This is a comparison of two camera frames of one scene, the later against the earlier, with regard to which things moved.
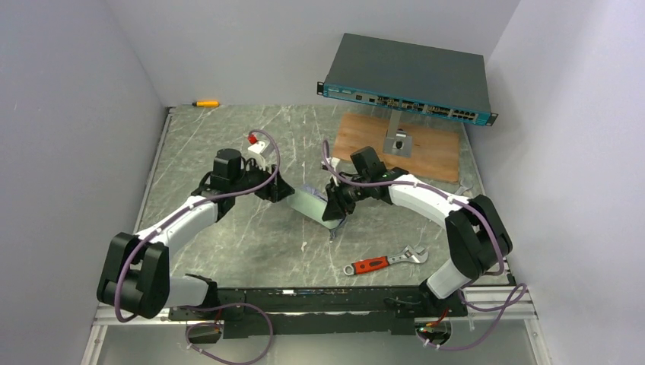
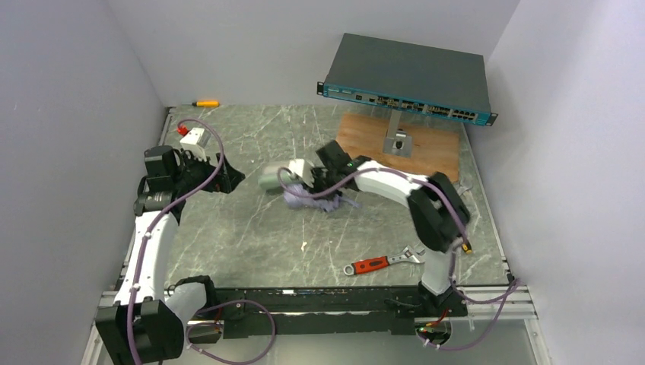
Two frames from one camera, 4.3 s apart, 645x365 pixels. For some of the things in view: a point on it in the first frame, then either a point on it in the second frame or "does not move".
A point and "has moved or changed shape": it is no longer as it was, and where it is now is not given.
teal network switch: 414,78 does not move
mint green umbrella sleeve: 310,206 has moved or changed shape
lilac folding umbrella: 333,231 to 327,203
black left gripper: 269,182 to 212,175
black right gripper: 338,198 to 319,182
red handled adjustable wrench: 419,255 does not move
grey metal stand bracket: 397,142 does not move
